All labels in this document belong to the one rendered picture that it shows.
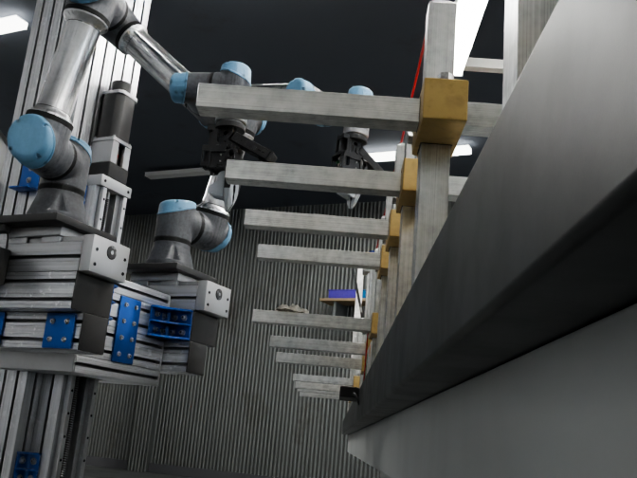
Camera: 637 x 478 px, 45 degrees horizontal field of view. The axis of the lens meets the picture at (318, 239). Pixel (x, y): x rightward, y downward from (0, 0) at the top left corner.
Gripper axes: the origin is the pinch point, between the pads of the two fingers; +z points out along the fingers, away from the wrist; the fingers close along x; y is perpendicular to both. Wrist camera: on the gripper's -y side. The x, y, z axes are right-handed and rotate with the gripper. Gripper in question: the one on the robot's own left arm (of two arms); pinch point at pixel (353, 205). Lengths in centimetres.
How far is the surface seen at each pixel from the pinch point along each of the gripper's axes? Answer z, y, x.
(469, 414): 61, 73, 137
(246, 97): 27, 79, 102
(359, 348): 40.8, -3.7, 6.2
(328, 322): 38.4, 16.9, 22.7
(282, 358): 44, 2, -27
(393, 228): 28, 37, 73
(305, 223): 28, 48, 62
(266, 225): 29, 54, 59
